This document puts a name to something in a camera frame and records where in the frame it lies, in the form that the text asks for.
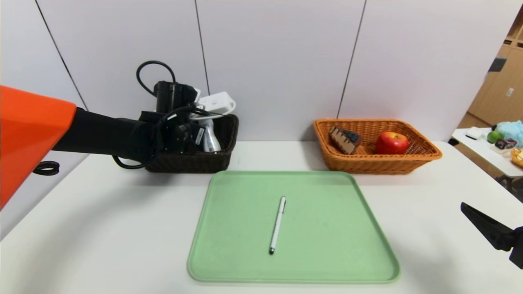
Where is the clear plastic bottle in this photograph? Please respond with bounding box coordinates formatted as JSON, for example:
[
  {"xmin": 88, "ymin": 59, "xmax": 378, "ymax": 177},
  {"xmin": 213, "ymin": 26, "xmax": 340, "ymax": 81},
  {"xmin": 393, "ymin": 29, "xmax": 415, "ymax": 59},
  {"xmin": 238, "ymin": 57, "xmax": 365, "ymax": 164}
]
[{"xmin": 203, "ymin": 120, "xmax": 221, "ymax": 153}]

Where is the white power strip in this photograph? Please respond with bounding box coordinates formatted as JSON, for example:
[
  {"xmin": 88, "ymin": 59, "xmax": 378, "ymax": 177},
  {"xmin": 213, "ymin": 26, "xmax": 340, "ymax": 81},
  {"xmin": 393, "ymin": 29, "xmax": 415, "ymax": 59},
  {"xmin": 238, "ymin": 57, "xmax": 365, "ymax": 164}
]
[{"xmin": 197, "ymin": 91, "xmax": 236, "ymax": 116}]

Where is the white stylus pen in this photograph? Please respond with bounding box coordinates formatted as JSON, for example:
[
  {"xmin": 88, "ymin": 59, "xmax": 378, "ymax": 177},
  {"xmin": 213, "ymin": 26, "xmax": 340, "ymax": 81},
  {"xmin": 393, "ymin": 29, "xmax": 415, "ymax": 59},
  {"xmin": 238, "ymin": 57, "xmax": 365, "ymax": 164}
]
[{"xmin": 269, "ymin": 196, "xmax": 286, "ymax": 254}]

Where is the chocolate blueberry cake slice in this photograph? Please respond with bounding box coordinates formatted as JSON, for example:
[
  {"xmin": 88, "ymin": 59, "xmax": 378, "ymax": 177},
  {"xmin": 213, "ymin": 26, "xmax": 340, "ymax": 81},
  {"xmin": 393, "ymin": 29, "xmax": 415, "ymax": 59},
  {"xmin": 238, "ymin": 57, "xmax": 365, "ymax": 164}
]
[{"xmin": 329, "ymin": 126, "xmax": 362, "ymax": 155}]

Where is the red apple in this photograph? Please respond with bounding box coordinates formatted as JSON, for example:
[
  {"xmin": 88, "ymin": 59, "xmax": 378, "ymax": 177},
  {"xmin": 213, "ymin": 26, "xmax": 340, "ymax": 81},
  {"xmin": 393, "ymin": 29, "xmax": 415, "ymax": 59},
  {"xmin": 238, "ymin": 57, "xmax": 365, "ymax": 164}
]
[{"xmin": 375, "ymin": 131, "xmax": 410, "ymax": 155}]

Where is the dark brown wicker basket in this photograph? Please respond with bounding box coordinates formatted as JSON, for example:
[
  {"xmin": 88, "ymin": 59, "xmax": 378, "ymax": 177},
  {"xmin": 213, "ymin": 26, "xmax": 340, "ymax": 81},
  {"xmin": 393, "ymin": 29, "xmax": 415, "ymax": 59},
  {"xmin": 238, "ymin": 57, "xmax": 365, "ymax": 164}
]
[{"xmin": 144, "ymin": 114, "xmax": 240, "ymax": 173}]

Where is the orange wicker basket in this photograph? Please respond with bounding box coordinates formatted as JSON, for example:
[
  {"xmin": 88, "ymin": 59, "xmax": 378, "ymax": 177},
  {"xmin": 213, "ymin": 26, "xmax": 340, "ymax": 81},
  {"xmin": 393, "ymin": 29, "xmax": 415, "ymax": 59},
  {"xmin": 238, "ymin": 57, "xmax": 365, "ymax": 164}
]
[{"xmin": 313, "ymin": 119, "xmax": 443, "ymax": 175}]

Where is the light green plastic tray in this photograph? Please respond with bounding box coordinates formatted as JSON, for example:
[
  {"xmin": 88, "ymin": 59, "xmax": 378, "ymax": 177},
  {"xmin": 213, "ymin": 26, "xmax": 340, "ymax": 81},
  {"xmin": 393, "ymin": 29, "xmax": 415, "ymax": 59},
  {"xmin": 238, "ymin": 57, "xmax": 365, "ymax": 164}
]
[{"xmin": 187, "ymin": 170, "xmax": 401, "ymax": 283}]

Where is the white side table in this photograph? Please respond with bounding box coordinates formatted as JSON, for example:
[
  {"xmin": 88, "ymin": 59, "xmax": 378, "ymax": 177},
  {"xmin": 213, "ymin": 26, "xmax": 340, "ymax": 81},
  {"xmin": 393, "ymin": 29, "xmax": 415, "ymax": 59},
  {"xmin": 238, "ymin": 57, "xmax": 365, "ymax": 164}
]
[{"xmin": 449, "ymin": 129, "xmax": 523, "ymax": 180}]

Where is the light blue fluffy cloth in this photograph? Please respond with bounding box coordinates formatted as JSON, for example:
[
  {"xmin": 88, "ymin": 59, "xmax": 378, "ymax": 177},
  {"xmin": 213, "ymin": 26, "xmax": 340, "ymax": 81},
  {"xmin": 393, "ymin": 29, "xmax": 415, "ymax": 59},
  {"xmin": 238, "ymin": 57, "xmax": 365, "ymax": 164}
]
[{"xmin": 495, "ymin": 121, "xmax": 523, "ymax": 148}]

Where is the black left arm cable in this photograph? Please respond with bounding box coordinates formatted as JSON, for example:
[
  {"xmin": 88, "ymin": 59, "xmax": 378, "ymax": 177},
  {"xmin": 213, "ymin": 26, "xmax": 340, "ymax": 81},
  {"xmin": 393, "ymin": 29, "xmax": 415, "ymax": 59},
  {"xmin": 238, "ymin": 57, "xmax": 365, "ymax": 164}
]
[{"xmin": 112, "ymin": 60, "xmax": 213, "ymax": 170}]

